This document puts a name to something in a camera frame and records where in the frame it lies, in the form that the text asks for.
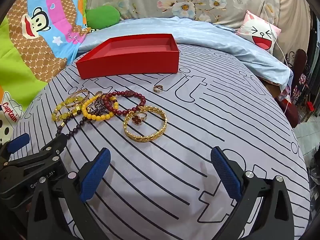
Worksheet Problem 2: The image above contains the yellow faceted gold bracelet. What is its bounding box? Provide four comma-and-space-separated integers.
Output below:
51, 97, 83, 128

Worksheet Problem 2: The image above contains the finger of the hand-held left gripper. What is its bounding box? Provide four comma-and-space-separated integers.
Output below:
4, 133, 68, 173
0, 133, 31, 161

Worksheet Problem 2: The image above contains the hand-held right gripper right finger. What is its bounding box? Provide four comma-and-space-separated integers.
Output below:
210, 146, 293, 240

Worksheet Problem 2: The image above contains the colourful cartoon monkey blanket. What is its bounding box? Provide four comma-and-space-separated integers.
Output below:
0, 0, 91, 140

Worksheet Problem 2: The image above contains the green pillow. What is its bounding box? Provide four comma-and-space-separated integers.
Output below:
86, 6, 121, 30

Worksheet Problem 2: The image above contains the thin gold bangle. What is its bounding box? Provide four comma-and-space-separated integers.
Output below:
66, 89, 90, 106

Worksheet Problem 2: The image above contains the striped grey bedsheet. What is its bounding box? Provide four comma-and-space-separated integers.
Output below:
7, 42, 312, 240

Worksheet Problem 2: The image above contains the yellow round bead bracelet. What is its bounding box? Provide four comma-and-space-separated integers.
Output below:
82, 95, 119, 121

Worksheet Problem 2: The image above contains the dark red bead bracelet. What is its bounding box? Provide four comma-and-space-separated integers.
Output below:
101, 89, 147, 117

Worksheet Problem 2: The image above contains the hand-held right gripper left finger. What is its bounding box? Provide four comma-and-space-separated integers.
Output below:
26, 147, 112, 240

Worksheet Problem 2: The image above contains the pink cat face pillow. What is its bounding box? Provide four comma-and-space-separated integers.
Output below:
236, 10, 282, 55

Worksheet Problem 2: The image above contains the red clover gold ring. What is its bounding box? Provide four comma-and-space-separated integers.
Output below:
132, 112, 148, 125

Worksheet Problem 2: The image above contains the red cardboard box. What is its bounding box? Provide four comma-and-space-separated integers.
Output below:
75, 33, 180, 80

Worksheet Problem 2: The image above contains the light blue blanket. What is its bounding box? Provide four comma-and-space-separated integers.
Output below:
76, 16, 294, 92

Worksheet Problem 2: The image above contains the white cable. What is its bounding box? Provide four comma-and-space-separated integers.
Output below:
252, 0, 293, 107

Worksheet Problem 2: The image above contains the gold braided bracelet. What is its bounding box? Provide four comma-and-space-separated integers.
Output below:
123, 106, 167, 143

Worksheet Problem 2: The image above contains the dark brown bead bracelet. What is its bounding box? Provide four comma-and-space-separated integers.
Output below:
57, 110, 92, 140

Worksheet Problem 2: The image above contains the dark ornate metal chair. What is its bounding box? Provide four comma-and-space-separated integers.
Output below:
285, 49, 310, 88

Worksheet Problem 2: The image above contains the small purple bead bracelet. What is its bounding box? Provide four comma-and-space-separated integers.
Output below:
91, 99, 108, 113

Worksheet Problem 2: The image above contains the wooden bed frame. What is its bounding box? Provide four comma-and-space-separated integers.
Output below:
260, 76, 283, 98

